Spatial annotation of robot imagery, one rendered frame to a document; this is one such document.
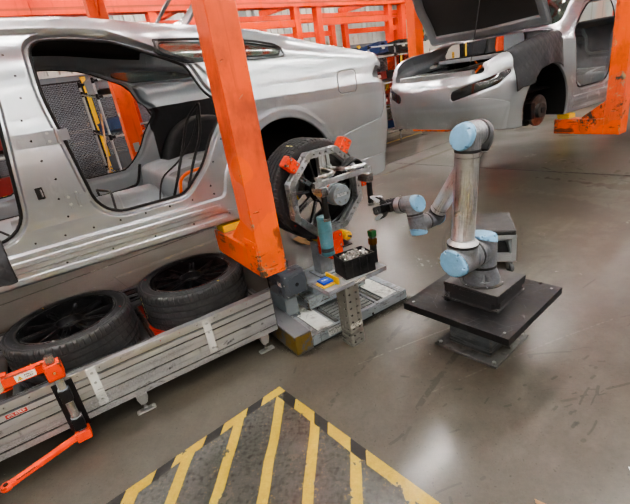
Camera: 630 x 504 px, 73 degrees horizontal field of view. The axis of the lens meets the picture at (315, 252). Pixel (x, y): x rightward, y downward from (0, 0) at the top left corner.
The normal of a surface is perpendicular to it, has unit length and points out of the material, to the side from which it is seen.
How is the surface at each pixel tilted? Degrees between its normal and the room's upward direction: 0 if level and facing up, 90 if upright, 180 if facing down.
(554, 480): 0
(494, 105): 91
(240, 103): 90
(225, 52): 90
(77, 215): 91
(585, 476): 0
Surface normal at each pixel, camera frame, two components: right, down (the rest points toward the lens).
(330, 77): 0.55, 0.24
